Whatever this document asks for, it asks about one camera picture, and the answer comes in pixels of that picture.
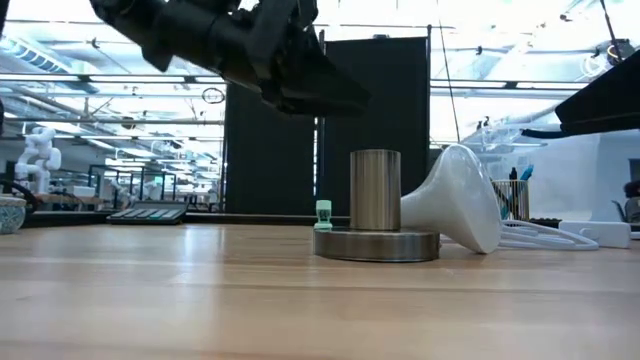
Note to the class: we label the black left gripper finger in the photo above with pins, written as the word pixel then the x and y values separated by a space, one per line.
pixel 320 111
pixel 320 80

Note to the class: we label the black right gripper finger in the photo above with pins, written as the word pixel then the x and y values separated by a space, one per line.
pixel 605 105

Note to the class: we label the brass lamp socket base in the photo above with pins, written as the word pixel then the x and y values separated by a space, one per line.
pixel 375 200

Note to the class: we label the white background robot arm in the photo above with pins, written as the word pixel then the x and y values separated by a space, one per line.
pixel 40 155

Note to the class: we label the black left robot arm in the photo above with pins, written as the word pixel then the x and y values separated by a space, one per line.
pixel 190 30

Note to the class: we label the clear plastic storage bin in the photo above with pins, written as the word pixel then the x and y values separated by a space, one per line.
pixel 560 170

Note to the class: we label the mint green stapler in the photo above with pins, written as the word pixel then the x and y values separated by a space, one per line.
pixel 323 212

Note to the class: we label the blue pen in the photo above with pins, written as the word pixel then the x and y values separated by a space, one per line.
pixel 526 173

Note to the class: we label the black marker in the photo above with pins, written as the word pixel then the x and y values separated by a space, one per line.
pixel 513 173

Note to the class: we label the black desk calculator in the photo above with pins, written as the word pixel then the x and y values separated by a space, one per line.
pixel 150 212

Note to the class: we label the patterned ceramic bowl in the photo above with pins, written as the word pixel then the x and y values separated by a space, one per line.
pixel 10 215

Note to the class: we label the black aluminium table frame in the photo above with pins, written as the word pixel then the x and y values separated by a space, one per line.
pixel 250 219

